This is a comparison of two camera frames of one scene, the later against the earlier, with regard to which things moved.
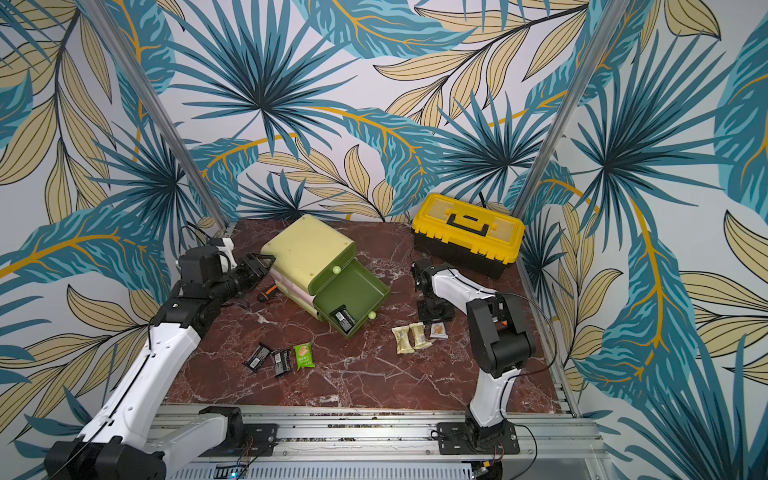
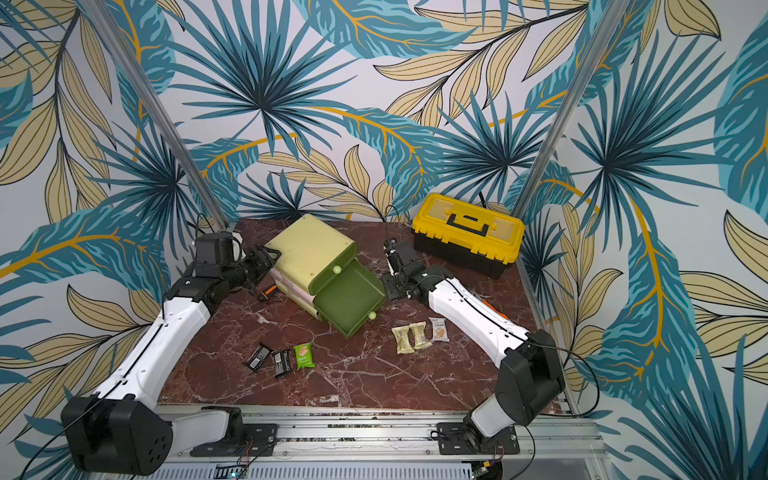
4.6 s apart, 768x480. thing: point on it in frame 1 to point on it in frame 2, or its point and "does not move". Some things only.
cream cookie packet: [403, 339] does not move
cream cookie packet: [420, 341] does not move
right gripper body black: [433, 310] to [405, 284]
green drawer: [333, 270] does not move
